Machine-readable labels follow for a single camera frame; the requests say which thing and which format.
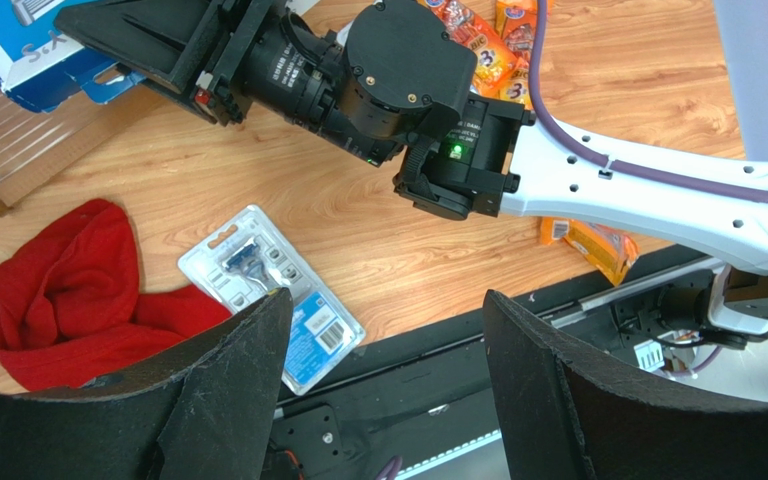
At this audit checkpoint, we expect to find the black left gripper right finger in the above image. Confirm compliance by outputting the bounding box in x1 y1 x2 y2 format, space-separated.
482 290 768 479

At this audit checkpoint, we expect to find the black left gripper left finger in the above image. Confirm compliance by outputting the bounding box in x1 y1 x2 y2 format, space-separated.
0 288 293 479

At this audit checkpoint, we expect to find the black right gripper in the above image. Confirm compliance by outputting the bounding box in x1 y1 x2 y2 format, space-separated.
54 0 351 150

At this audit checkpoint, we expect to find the small blue Harry's razor box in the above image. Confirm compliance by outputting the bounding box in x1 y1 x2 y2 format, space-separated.
0 0 145 113

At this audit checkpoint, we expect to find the Gillette razor blister pack front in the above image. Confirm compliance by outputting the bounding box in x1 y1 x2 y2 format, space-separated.
176 203 367 397

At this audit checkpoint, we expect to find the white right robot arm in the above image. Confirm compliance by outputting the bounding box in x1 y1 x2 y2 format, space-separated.
54 1 768 335

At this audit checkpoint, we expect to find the wooden two-tier shelf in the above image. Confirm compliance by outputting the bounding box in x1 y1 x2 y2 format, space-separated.
0 86 161 217

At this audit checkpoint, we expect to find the red cloth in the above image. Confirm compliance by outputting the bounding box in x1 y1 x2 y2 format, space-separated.
0 199 231 391

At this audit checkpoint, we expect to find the orange Bic razor bag front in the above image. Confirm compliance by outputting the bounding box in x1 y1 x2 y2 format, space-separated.
540 217 640 286

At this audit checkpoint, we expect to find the orange bic razor bag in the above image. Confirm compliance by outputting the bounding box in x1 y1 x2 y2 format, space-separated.
495 0 538 109
419 0 517 98
540 217 640 286

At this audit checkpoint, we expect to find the orange Bic razor bag left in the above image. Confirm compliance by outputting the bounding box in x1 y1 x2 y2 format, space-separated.
419 0 517 98

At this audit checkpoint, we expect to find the orange Bic razor bag right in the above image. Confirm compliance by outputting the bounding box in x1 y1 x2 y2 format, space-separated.
495 0 538 109

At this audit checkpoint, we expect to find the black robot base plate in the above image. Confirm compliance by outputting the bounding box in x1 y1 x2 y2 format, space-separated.
267 242 768 480

